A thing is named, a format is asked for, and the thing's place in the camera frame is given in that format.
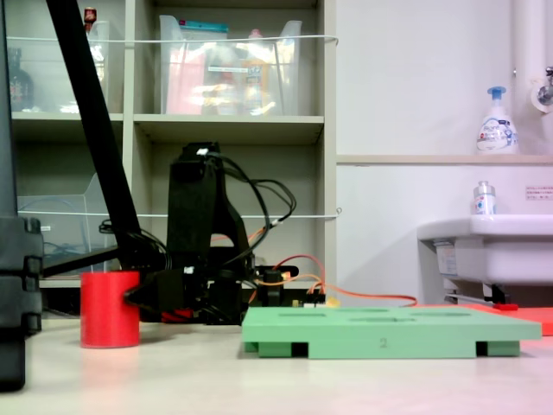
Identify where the red cylinder block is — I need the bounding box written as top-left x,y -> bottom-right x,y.
79,271 -> 141,349

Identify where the thin black tripod strut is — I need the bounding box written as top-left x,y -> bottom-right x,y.
41,245 -> 124,278

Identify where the clear plastic file holder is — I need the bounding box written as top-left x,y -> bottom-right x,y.
16,172 -> 120,265

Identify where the notched black stack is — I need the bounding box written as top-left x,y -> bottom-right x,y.
0,214 -> 44,393

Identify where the circuit board with connectors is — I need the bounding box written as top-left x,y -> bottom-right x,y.
289,293 -> 340,310

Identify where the thick black tripod leg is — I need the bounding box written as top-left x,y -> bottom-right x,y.
45,0 -> 146,278

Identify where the beige shelf unit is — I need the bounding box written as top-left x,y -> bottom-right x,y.
6,0 -> 339,290

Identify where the pink package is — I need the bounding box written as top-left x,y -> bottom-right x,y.
166,47 -> 207,116

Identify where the green shape sorter board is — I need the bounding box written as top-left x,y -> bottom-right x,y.
240,306 -> 543,361

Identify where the dark grey upright pole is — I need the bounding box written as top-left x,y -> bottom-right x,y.
0,0 -> 19,217

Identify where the small clear plastic container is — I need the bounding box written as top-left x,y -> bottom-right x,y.
6,20 -> 112,114

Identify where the orange bottle with pink cap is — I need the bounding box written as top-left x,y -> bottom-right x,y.
240,28 -> 272,116

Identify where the large clear plastic bin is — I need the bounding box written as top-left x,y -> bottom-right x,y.
158,15 -> 303,117

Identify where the dark glass bottle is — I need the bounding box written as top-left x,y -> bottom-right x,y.
6,47 -> 35,112

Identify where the clear bag with blue top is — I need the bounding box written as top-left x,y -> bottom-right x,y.
180,20 -> 229,116

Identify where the white label on sink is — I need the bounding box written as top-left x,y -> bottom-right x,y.
436,240 -> 459,278

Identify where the small clear sanitizer bottle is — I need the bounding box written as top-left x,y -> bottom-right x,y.
472,180 -> 498,216

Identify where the white sink basin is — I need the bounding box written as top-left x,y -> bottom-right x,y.
416,214 -> 553,287

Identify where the white blue soap pump bottle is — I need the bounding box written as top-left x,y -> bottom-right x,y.
476,85 -> 519,156

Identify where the white sign with red text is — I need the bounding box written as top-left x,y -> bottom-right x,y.
524,184 -> 553,202

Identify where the red printed base mount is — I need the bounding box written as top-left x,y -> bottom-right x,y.
160,306 -> 194,324

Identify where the black base wire loop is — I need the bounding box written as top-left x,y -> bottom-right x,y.
99,219 -> 170,271

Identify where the black wire with white connector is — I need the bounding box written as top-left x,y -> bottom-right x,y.
215,153 -> 299,271

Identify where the white safety cord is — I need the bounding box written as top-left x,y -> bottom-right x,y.
16,207 -> 343,220
6,34 -> 340,45

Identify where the thin orange wire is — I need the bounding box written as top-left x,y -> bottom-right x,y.
252,253 -> 419,309

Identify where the metal sink bracket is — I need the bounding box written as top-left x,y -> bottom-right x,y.
443,278 -> 507,304

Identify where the metal wall faucet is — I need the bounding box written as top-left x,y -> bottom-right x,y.
530,66 -> 553,114

